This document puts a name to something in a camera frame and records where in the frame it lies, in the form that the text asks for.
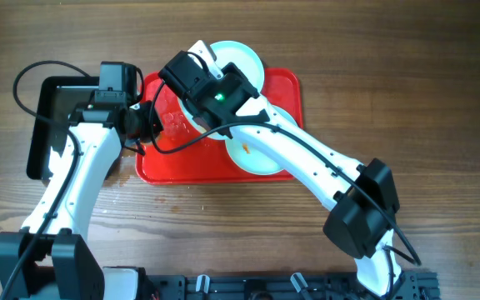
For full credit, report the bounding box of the light blue plate top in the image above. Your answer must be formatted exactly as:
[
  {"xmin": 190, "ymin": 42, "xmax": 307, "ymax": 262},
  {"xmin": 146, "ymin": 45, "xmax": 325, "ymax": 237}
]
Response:
[{"xmin": 210, "ymin": 41, "xmax": 265, "ymax": 92}]

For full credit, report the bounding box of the red plastic tray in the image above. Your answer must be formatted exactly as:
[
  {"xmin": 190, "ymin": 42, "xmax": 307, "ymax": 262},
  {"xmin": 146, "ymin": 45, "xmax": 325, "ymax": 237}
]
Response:
[{"xmin": 135, "ymin": 68, "xmax": 303, "ymax": 185}]

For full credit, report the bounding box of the black cable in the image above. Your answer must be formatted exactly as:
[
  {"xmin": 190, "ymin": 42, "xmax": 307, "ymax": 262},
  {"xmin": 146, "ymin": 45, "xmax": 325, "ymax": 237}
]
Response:
[
  {"xmin": 0, "ymin": 60, "xmax": 93, "ymax": 300},
  {"xmin": 147, "ymin": 78, "xmax": 423, "ymax": 268}
]

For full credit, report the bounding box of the left black cable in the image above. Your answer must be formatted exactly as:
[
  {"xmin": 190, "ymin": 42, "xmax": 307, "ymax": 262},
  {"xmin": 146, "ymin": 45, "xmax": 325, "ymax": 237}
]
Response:
[{"xmin": 0, "ymin": 60, "xmax": 93, "ymax": 300}]

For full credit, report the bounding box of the light blue plate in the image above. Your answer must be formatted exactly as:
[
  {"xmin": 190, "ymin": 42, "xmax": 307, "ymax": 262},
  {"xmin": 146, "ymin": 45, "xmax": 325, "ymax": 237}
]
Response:
[
  {"xmin": 224, "ymin": 103, "xmax": 299, "ymax": 176},
  {"xmin": 210, "ymin": 41, "xmax": 265, "ymax": 92},
  {"xmin": 177, "ymin": 98, "xmax": 208, "ymax": 133}
]

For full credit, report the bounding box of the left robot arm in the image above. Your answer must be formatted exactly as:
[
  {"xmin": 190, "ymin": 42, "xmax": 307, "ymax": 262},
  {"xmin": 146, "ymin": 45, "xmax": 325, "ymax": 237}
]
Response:
[{"xmin": 0, "ymin": 62, "xmax": 158, "ymax": 299}]

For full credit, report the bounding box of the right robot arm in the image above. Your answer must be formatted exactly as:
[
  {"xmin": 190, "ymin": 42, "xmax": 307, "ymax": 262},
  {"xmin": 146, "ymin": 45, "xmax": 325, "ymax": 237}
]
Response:
[{"xmin": 158, "ymin": 50, "xmax": 401, "ymax": 297}]

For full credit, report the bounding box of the right black cable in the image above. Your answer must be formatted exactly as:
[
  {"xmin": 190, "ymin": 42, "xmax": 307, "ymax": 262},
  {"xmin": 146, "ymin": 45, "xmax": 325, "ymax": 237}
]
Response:
[{"xmin": 147, "ymin": 78, "xmax": 423, "ymax": 268}]

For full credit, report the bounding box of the black rectangular tray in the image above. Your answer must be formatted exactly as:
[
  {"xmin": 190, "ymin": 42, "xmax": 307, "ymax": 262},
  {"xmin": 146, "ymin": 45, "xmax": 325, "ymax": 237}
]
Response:
[{"xmin": 26, "ymin": 76, "xmax": 99, "ymax": 180}]

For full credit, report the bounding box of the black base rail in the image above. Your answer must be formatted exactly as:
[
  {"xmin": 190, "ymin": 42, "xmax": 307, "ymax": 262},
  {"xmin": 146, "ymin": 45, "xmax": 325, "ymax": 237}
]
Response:
[{"xmin": 149, "ymin": 271, "xmax": 441, "ymax": 300}]

